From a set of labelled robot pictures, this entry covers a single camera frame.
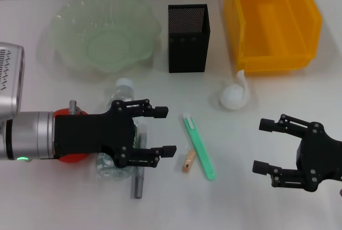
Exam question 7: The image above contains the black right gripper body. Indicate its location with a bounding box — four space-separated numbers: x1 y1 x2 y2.
296 122 342 193

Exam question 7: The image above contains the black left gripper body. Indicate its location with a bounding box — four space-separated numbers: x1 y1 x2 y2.
54 100 136 168

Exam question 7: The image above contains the small wooden cork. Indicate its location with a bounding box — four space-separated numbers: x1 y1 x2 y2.
175 145 197 174

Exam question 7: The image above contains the red-orange toy fruit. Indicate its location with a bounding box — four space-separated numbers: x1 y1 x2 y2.
52 108 89 164

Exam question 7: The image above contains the clear bottle with green label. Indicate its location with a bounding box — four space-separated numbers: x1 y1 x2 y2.
95 77 141 181

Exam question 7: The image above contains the grey glitter pen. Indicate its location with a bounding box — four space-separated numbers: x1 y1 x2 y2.
130 123 149 200

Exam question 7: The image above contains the white paper ball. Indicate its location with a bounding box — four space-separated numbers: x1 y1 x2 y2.
217 69 252 110

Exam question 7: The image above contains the black mesh pen holder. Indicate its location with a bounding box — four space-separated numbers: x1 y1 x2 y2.
167 3 212 74

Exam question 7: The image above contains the pale green glass fruit plate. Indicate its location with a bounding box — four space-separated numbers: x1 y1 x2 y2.
37 0 163 77

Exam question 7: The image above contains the yellow plastic bin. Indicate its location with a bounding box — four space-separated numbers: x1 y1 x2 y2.
223 0 323 77

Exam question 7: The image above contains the left wrist cable with plug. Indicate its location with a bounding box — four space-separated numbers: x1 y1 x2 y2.
68 100 86 116

